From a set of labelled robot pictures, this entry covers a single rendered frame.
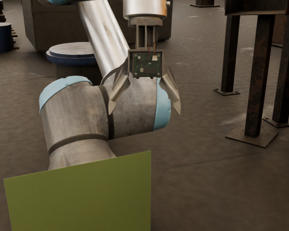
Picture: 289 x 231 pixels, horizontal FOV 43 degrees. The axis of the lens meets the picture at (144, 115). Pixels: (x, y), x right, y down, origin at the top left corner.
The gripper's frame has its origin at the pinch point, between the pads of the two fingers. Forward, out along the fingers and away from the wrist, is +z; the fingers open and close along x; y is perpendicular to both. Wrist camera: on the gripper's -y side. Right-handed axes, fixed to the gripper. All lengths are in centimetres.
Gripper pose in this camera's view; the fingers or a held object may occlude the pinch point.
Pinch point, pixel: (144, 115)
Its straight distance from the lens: 79.2
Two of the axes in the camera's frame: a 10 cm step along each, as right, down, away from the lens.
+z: 0.0, 9.9, 1.2
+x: 10.0, 0.0, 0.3
